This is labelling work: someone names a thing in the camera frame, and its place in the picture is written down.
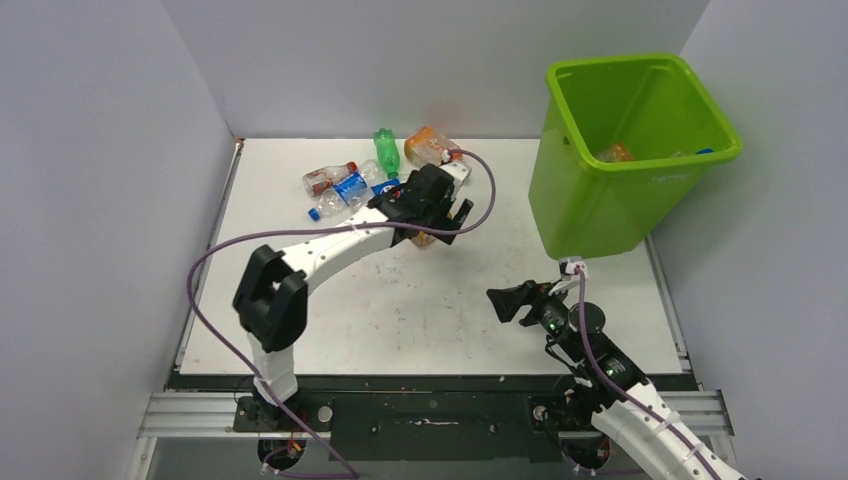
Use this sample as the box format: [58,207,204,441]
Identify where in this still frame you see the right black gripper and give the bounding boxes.
[486,277,585,362]

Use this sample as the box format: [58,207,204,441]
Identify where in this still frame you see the small orange juice bottle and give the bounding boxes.
[410,231,437,250]

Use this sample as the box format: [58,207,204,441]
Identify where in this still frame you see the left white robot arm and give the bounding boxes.
[232,161,473,431]

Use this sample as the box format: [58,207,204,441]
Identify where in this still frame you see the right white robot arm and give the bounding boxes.
[486,280,743,479]

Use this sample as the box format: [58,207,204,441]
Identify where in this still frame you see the green plastic bin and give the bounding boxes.
[528,53,743,259]

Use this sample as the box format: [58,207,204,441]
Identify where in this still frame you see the pepsi bottle blue cap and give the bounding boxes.
[370,178,401,197]

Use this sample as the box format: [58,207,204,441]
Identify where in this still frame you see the large orange tea bottle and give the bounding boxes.
[403,126,464,167]

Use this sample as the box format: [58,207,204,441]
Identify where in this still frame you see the green soda bottle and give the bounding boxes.
[373,128,400,178]

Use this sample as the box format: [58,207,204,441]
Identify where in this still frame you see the blue label crushed bottle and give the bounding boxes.
[308,160,390,221]

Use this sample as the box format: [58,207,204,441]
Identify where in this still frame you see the crushed red label bottle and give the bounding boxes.
[302,162,359,198]

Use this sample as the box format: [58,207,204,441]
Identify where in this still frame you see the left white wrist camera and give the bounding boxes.
[440,150,472,190]

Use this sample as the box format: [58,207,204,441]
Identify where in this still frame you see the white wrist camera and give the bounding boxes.
[554,257,588,292]
[440,150,472,190]

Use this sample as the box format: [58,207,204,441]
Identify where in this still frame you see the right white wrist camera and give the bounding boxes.
[554,257,588,292]

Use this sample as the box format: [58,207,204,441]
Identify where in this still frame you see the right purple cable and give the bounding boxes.
[572,264,727,480]

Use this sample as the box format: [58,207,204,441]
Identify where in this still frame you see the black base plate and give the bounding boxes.
[211,374,637,464]

